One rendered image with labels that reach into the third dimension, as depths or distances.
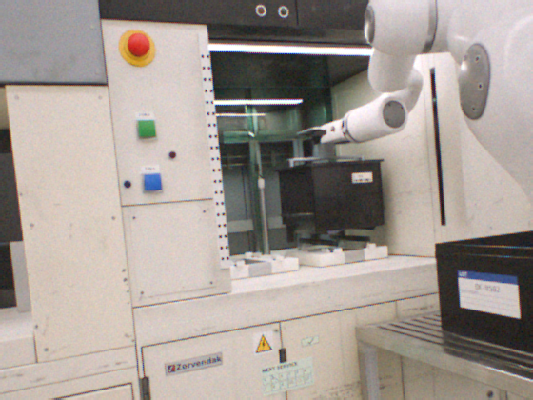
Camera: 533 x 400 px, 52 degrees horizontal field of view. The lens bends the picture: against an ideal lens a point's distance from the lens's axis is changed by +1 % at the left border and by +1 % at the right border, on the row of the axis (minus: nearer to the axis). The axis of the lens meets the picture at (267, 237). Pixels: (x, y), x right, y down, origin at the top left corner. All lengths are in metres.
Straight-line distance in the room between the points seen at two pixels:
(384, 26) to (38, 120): 0.59
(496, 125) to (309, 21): 0.78
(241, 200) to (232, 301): 1.00
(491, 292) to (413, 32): 0.45
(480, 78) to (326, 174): 0.93
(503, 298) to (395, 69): 0.48
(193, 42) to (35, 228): 0.46
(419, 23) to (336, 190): 0.65
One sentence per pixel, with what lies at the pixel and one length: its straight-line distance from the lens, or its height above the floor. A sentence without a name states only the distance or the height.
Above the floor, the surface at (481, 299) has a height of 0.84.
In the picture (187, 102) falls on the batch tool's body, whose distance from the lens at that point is 1.09.
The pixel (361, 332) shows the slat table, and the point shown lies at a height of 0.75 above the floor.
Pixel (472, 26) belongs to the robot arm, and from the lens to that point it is 0.72.
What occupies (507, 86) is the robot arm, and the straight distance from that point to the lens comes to 0.49.
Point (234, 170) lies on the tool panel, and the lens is 2.05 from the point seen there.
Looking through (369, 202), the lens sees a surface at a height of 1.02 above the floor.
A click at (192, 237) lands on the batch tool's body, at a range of 1.06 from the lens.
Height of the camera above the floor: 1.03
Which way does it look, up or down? 3 degrees down
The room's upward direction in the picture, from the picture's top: 5 degrees counter-clockwise
